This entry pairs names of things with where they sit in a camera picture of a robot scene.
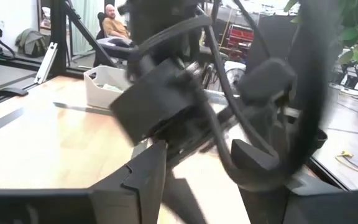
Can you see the pale green curtain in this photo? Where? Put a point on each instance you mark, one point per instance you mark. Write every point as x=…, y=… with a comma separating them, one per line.
x=85, y=18

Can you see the white plastic bin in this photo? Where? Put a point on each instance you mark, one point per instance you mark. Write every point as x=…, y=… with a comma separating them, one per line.
x=101, y=96

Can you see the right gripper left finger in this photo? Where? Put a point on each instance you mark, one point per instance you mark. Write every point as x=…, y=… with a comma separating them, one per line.
x=135, y=193

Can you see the person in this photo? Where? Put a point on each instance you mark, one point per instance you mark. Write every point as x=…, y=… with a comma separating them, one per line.
x=115, y=28

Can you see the black curved pad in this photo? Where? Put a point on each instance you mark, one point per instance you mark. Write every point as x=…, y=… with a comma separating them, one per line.
x=11, y=92

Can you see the black metal frame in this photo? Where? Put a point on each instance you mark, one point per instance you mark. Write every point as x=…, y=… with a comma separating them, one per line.
x=57, y=31

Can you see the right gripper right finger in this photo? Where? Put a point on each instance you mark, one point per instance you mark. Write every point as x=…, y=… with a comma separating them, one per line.
x=259, y=199

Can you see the black office chair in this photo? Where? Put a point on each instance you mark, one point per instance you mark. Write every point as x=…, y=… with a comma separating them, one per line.
x=99, y=28

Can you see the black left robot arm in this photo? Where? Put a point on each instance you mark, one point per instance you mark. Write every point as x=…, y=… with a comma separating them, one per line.
x=154, y=18

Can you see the red storage rack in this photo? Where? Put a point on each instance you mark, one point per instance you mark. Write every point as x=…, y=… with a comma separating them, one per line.
x=241, y=40

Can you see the silver aluminium rail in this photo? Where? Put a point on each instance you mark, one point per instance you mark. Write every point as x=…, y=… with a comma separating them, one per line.
x=47, y=62

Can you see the white round fan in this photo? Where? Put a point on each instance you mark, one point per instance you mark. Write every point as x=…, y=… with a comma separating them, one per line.
x=240, y=73

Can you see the olive green bag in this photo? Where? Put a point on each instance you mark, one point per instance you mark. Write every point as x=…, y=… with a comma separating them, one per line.
x=31, y=43

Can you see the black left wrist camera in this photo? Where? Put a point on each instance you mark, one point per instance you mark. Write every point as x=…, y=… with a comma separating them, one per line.
x=154, y=99

